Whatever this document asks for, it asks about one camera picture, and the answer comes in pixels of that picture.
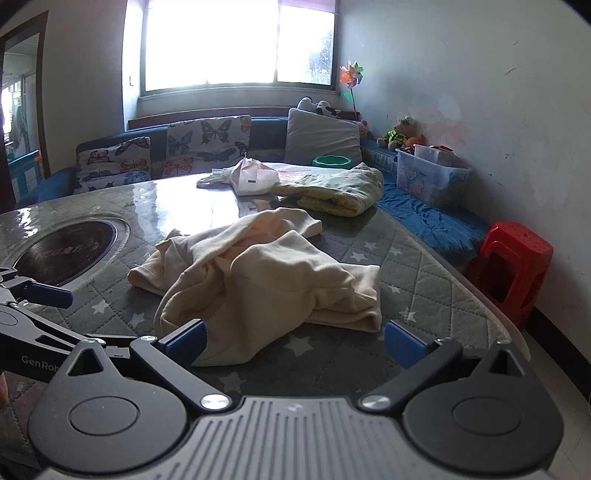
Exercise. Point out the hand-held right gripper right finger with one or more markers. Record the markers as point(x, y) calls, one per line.
point(404, 344)

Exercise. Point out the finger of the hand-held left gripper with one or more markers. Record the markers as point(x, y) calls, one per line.
point(51, 328)
point(46, 294)

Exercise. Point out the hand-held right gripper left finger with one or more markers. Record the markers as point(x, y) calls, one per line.
point(184, 341)

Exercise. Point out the cream sweatshirt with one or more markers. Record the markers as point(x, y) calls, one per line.
point(277, 277)

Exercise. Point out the round black cooktop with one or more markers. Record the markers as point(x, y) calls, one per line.
point(69, 254)

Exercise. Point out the grey quilted star table cover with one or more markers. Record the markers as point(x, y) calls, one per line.
point(406, 277)

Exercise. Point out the blue play fence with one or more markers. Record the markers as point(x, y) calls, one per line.
point(25, 173)

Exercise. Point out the blue sofa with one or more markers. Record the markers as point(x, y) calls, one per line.
point(429, 221)

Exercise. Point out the red plastic stool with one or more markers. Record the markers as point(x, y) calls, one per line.
point(517, 258)

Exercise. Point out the small butterfly print cushion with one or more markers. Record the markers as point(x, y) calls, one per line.
point(113, 164)

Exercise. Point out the crumpled clear plastic bag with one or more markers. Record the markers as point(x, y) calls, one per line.
point(214, 179)

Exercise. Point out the clear plastic storage box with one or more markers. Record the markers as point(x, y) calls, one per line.
point(429, 177)

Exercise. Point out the yellow-green folded blanket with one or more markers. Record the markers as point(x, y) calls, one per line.
point(337, 189)

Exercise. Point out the white printed plastic bag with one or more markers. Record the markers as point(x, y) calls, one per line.
point(254, 177)

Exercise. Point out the green bowl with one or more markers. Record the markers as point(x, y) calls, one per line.
point(332, 161)

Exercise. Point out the large butterfly print cushion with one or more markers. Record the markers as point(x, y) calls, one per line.
point(207, 143)

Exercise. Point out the orange toy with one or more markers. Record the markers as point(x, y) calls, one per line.
point(418, 141)

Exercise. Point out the teddy bear toy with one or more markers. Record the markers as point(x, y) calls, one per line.
point(400, 131)

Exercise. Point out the pink plush toy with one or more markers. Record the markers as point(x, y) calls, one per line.
point(364, 129)

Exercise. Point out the grey cushion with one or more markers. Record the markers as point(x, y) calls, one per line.
point(323, 136)

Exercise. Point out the panda plush toy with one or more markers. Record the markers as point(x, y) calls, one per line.
point(318, 107)

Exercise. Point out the colourful pinwheel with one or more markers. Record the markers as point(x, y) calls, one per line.
point(352, 74)

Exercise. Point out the window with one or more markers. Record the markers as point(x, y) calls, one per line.
point(221, 41)

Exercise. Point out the wooden door frame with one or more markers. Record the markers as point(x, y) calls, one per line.
point(44, 92)

